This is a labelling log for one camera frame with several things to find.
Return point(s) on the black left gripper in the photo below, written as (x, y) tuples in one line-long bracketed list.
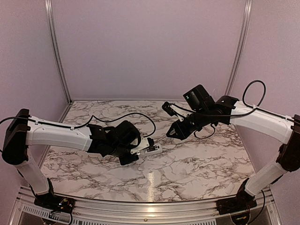
[(125, 161)]

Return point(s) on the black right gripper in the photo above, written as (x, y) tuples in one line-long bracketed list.
[(182, 132)]

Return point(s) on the AAA battery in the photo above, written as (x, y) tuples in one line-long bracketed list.
[(156, 147), (153, 150)]

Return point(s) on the white remote control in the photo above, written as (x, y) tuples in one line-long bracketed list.
[(144, 152)]

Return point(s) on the white battery cover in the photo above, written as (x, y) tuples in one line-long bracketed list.
[(230, 188)]

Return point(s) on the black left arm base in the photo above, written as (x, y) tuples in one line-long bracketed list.
[(54, 202)]

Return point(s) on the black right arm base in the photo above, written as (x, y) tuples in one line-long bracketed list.
[(242, 201)]

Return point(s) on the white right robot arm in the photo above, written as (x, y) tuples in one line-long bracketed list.
[(230, 110)]

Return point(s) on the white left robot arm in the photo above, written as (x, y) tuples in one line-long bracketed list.
[(25, 130)]

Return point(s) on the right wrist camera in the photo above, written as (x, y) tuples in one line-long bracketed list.
[(167, 108)]

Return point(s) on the aluminium front rail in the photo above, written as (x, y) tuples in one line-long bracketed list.
[(102, 212)]

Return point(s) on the aluminium right corner post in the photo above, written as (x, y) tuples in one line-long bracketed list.
[(240, 46)]

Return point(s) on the aluminium corner post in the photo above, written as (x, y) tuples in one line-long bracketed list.
[(56, 52), (240, 46)]

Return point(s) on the aluminium left corner post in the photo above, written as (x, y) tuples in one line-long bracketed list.
[(56, 52)]

